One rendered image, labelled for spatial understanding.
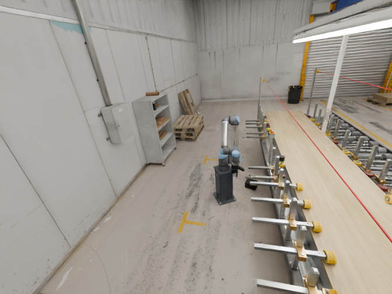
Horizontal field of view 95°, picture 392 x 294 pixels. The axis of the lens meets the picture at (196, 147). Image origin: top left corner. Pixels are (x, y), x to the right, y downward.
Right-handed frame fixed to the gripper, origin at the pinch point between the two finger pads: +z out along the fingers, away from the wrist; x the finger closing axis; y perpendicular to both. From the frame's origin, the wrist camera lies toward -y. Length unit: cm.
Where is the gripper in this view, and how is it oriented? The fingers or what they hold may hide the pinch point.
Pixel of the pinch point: (237, 177)
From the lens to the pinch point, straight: 239.6
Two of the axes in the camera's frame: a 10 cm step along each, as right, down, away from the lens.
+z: 0.9, 8.9, 4.4
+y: -9.8, -0.1, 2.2
